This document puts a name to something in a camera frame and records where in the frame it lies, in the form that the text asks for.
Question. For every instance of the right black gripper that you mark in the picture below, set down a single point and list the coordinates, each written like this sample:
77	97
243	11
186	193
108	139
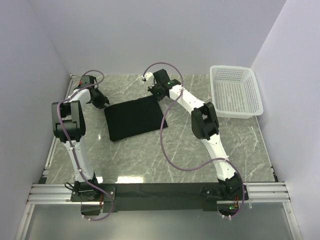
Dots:
151	88

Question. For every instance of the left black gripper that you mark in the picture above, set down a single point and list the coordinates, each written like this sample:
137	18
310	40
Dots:
103	99

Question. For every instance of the black t shirt blue logo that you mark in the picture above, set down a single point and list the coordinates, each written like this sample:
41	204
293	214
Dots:
134	117

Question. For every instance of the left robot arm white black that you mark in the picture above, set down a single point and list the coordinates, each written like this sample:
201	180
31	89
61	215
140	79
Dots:
69	127

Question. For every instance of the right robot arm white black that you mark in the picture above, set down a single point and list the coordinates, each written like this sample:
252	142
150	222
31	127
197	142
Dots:
205	127

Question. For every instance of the white plastic basket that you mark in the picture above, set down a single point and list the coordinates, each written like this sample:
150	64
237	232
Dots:
235	92

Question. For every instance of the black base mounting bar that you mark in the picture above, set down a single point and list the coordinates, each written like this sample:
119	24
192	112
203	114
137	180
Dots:
156	196

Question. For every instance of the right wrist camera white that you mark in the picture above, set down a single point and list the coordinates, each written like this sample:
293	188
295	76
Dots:
147	76

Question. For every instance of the aluminium frame rail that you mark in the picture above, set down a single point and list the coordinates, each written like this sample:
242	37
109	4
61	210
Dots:
50	215

